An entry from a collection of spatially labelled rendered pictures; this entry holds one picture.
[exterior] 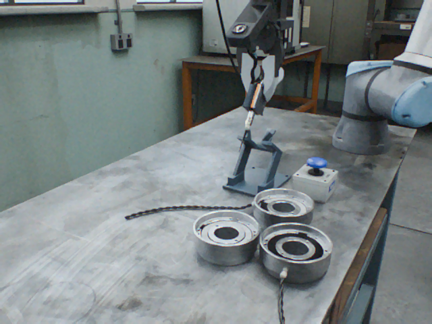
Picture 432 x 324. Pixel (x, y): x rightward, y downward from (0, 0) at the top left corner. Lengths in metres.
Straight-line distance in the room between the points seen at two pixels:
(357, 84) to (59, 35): 1.65
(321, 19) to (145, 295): 4.12
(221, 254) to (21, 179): 1.78
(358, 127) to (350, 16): 3.38
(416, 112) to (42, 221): 0.79
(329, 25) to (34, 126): 3.18
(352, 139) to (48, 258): 0.77
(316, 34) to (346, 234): 3.90
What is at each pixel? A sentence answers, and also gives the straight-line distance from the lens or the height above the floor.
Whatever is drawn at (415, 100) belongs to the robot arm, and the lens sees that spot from 0.95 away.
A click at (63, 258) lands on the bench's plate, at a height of 0.80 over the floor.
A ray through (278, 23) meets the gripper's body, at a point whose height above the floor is 1.13.
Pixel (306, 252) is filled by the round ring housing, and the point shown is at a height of 0.82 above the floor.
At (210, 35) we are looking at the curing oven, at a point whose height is 0.93.
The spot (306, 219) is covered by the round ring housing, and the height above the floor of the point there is 0.83.
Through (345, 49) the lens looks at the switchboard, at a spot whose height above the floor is 0.71.
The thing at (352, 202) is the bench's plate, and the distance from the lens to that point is 0.83.
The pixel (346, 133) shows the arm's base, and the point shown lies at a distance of 1.10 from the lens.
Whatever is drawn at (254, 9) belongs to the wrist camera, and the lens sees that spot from 0.76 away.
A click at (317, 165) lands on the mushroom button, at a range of 0.80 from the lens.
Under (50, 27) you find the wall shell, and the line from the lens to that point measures 2.28.
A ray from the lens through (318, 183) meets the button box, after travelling 0.80.
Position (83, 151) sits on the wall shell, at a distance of 2.48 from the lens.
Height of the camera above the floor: 1.17
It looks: 22 degrees down
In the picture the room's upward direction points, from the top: straight up
